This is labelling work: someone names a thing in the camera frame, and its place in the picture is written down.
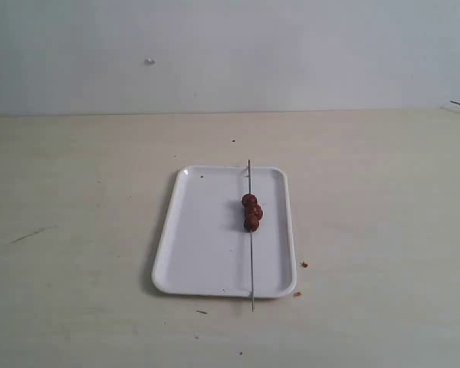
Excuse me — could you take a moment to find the white rectangular plastic tray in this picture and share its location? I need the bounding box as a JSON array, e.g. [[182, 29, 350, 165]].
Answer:
[[152, 166, 297, 299]]

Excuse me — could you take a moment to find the thin metal skewer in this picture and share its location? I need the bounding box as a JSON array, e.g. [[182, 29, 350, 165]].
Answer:
[[248, 159, 255, 313]]

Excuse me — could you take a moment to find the red meat piece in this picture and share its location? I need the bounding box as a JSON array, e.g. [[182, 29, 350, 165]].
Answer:
[[244, 215, 260, 232], [241, 193, 258, 207], [245, 203, 263, 221]]

